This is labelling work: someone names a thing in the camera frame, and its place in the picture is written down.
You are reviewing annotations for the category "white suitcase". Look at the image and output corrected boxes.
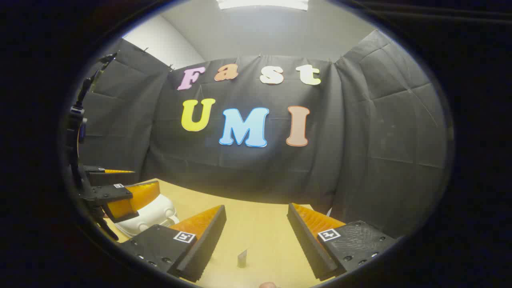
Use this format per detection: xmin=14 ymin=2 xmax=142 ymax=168
xmin=114 ymin=194 xmax=180 ymax=239

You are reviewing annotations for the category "ceiling light panel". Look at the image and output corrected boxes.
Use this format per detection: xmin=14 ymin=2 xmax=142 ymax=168
xmin=216 ymin=0 xmax=309 ymax=11

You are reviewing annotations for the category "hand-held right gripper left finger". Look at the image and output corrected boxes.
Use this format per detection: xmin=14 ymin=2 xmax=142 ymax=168
xmin=120 ymin=205 xmax=227 ymax=282

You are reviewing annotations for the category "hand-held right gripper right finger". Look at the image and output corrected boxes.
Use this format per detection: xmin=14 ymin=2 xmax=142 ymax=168
xmin=287 ymin=203 xmax=396 ymax=281

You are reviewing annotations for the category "black backdrop cloth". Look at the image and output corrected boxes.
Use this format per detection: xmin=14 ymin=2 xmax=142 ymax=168
xmin=78 ymin=30 xmax=449 ymax=239

